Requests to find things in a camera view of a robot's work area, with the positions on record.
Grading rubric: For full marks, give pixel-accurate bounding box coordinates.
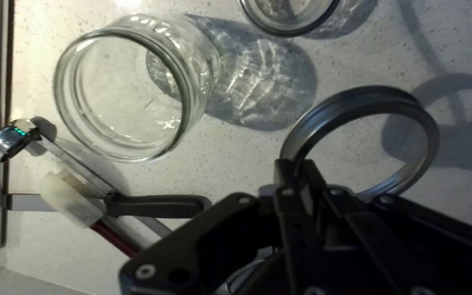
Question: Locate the black handled kitchen tool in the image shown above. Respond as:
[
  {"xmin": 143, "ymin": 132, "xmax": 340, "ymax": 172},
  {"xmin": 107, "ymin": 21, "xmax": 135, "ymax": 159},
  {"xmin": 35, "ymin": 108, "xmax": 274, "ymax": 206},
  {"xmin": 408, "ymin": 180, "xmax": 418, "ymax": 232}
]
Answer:
[{"xmin": 38, "ymin": 169, "xmax": 215, "ymax": 231}]

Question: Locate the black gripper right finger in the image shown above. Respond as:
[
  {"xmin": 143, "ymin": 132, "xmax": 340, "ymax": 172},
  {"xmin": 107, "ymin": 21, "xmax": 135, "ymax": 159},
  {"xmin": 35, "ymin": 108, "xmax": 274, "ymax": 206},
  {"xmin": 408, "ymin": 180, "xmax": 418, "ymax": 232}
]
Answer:
[{"xmin": 300, "ymin": 160, "xmax": 472, "ymax": 295}]

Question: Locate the red and white rod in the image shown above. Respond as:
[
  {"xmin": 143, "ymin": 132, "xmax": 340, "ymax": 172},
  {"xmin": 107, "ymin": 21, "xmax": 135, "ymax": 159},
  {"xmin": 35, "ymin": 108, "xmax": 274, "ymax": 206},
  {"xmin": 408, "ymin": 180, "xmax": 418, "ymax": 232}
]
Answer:
[{"xmin": 90, "ymin": 214, "xmax": 164, "ymax": 259}]

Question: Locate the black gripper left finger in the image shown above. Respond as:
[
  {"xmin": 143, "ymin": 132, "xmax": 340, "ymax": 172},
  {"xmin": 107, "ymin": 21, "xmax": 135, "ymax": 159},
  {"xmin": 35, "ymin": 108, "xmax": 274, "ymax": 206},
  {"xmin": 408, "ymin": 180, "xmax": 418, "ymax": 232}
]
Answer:
[{"xmin": 118, "ymin": 159, "xmax": 303, "ymax": 295}]

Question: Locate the tall clear glass jar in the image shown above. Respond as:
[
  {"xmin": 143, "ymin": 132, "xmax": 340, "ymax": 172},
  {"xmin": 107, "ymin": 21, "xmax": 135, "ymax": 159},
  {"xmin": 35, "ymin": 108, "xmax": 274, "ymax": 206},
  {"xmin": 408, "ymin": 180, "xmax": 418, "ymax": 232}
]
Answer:
[{"xmin": 53, "ymin": 11, "xmax": 225, "ymax": 164}]

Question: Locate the metal handled kitchen tool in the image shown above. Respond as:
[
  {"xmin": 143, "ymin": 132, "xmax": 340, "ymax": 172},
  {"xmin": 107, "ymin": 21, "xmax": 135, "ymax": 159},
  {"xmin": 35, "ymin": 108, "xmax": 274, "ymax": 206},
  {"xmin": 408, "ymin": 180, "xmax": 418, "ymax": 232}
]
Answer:
[{"xmin": 0, "ymin": 114, "xmax": 118, "ymax": 200}]

